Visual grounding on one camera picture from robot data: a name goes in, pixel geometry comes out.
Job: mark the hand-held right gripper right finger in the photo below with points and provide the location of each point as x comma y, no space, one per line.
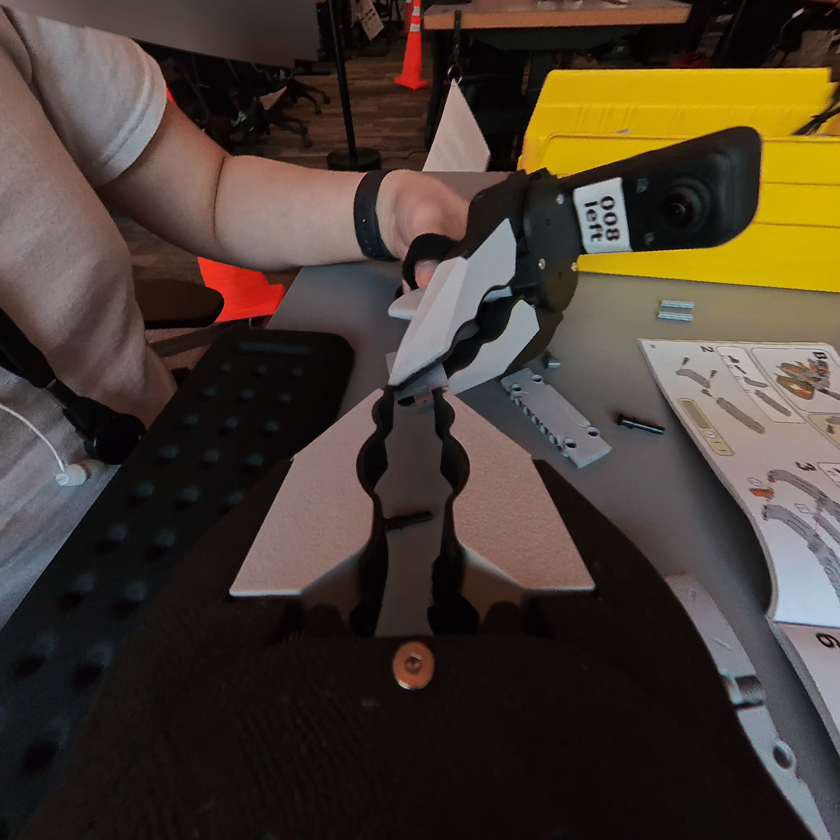
518,525

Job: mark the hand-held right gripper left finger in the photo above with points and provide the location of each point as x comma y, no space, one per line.
308,525

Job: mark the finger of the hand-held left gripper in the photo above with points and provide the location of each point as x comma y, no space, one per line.
453,302
502,344

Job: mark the grey toy building panel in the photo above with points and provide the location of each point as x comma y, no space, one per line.
558,420
423,394

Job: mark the black toy connector pin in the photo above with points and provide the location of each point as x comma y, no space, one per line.
407,521
640,423

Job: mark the person's left forearm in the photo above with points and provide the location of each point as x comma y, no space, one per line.
295,210

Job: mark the grey desk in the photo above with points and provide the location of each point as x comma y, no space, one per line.
630,367

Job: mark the person's left hand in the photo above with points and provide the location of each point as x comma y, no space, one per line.
420,210

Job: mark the black wristband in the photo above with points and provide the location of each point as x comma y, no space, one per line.
371,216

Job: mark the hanging white paper sheet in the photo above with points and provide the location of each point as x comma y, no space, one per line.
456,138

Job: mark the black perforated wrist rest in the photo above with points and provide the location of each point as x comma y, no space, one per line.
197,459

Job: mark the small grey toy axle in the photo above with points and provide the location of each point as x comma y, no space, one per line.
674,316
676,304

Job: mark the black pole stand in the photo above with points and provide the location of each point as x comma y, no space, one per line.
354,159

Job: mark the wooden background table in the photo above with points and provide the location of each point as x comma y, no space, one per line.
558,14

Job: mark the light grey plate with bolt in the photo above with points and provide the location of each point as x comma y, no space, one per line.
705,610

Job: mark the orange traffic cone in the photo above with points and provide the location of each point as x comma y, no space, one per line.
412,59
236,289

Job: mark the white instruction booklet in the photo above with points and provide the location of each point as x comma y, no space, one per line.
754,459

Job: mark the yellow storage bin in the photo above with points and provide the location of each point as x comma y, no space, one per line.
800,223

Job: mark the black office chair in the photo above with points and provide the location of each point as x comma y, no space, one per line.
289,105

